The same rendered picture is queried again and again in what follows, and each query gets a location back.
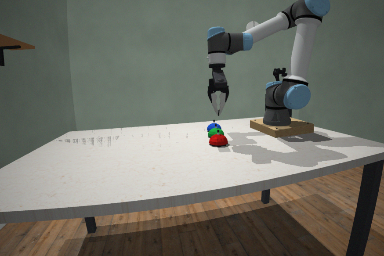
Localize red bell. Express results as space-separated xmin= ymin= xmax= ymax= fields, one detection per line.
xmin=209 ymin=130 xmax=228 ymax=147

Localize blue dome bell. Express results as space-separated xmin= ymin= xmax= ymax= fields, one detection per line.
xmin=207 ymin=123 xmax=221 ymax=132

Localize green bell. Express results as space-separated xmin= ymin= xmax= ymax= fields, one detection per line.
xmin=208 ymin=124 xmax=224 ymax=137

